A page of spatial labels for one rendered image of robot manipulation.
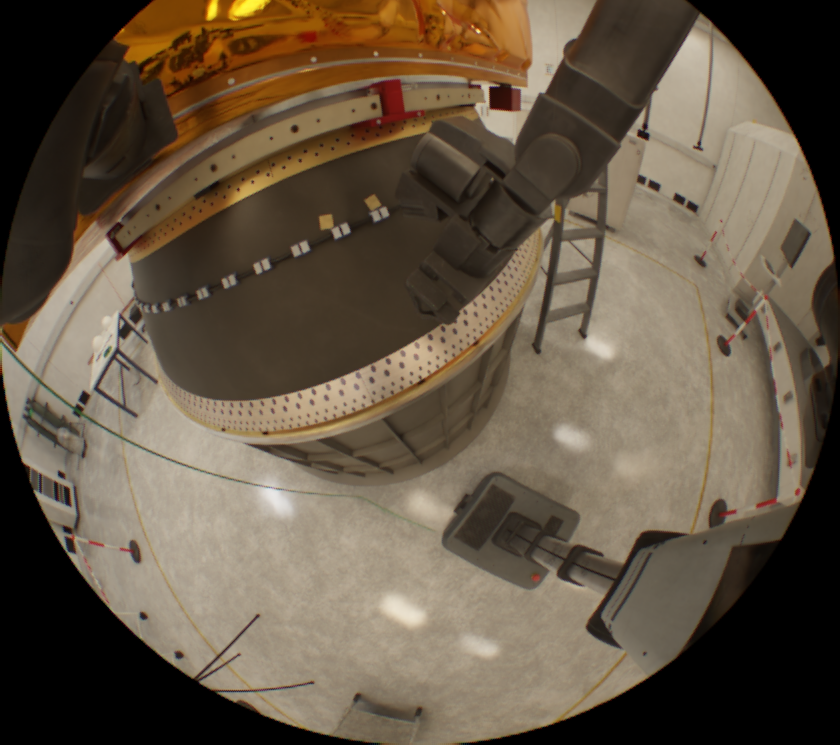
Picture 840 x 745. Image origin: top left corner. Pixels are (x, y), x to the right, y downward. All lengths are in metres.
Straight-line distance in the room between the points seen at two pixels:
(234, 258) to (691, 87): 8.45
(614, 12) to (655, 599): 0.56
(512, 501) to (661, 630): 1.20
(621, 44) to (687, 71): 8.18
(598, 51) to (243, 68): 0.45
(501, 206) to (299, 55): 0.45
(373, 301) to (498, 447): 1.43
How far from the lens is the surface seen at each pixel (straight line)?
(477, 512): 1.46
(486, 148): 0.21
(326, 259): 0.49
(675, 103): 8.11
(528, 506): 1.51
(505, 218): 0.21
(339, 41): 0.59
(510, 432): 1.79
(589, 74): 0.18
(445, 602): 1.88
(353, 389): 0.57
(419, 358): 0.58
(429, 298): 0.26
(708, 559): 0.43
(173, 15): 0.48
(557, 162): 0.17
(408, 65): 0.72
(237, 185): 0.54
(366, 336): 0.53
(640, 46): 0.19
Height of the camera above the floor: 1.70
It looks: 52 degrees down
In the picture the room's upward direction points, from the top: 10 degrees counter-clockwise
